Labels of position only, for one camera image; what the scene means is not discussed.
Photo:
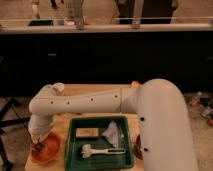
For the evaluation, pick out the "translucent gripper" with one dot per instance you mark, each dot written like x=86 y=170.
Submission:
x=36 y=138

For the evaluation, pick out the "dark red grape bunch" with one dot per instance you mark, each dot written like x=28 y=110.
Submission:
x=39 y=146

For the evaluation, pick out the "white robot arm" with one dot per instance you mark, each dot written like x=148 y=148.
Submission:
x=159 y=105

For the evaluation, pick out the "orange red bowl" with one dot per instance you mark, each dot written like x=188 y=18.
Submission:
x=51 y=146

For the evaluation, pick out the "dark brown bowl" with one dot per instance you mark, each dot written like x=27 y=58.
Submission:
x=137 y=148

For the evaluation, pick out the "black office chair base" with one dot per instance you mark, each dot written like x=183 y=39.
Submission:
x=9 y=117

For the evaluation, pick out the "green plastic tray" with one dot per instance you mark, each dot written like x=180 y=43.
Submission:
x=73 y=160

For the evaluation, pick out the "white dish brush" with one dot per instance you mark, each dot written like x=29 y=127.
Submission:
x=88 y=150

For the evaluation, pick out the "white paper cup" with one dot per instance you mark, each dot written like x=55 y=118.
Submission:
x=58 y=88

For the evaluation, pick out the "tan wooden block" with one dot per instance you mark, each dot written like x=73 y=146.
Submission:
x=87 y=133

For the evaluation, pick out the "crumpled clear plastic bag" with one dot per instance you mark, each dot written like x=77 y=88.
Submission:
x=112 y=134

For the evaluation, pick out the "orange fruit half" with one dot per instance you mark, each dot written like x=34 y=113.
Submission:
x=135 y=84

